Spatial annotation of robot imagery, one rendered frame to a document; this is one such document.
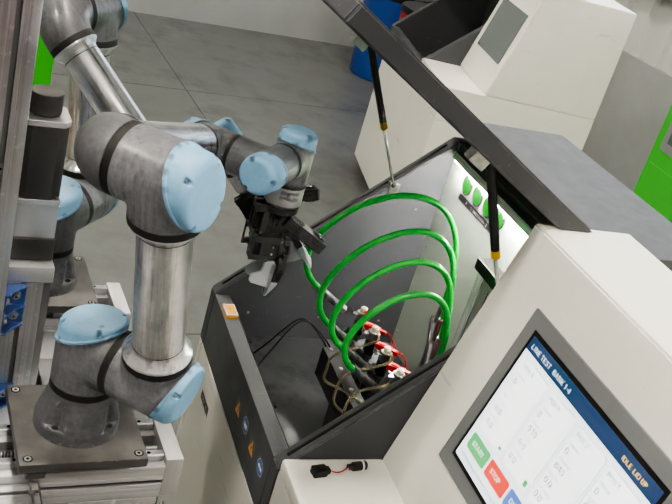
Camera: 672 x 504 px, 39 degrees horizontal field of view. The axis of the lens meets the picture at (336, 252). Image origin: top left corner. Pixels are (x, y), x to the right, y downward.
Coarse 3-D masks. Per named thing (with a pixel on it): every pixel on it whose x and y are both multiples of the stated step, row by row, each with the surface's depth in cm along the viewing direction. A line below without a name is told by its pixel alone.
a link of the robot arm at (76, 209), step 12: (72, 180) 205; (60, 192) 200; (72, 192) 201; (84, 192) 207; (60, 204) 198; (72, 204) 199; (84, 204) 205; (60, 216) 199; (72, 216) 201; (84, 216) 206; (60, 228) 200; (72, 228) 203; (60, 240) 202; (72, 240) 205; (60, 252) 203
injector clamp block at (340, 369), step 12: (324, 348) 227; (336, 348) 229; (324, 360) 226; (336, 360) 224; (336, 372) 220; (324, 384) 225; (336, 384) 218; (348, 384) 216; (336, 396) 218; (348, 396) 212; (360, 396) 214; (348, 408) 211; (324, 420) 223
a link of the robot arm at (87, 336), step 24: (72, 312) 162; (96, 312) 163; (120, 312) 165; (72, 336) 158; (96, 336) 158; (120, 336) 160; (72, 360) 160; (96, 360) 158; (72, 384) 162; (96, 384) 160
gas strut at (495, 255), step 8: (488, 168) 169; (488, 176) 170; (488, 184) 172; (496, 184) 172; (488, 192) 173; (496, 192) 173; (488, 200) 174; (496, 200) 174; (488, 208) 175; (496, 208) 175; (488, 216) 177; (496, 216) 176; (496, 224) 177; (496, 232) 178; (496, 240) 179; (496, 248) 180; (496, 256) 181; (496, 264) 183; (496, 272) 184; (496, 280) 185
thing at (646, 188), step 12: (660, 132) 484; (660, 144) 483; (660, 156) 482; (648, 168) 489; (660, 168) 481; (648, 180) 488; (660, 180) 480; (636, 192) 496; (648, 192) 487; (660, 192) 479; (660, 204) 478
